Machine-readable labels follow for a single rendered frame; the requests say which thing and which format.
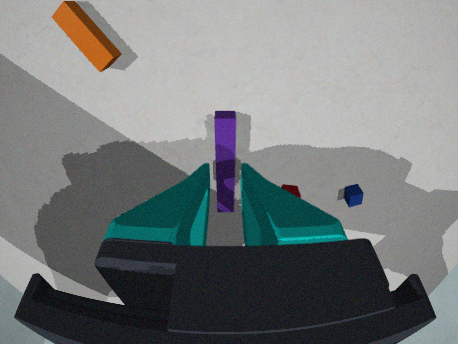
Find purple rod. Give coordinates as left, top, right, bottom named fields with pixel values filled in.
left=214, top=111, right=236, bottom=212

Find red rod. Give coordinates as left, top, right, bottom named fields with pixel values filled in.
left=281, top=184, right=301, bottom=198

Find orange rectangular bar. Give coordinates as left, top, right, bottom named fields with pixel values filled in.
left=52, top=1, right=122, bottom=72

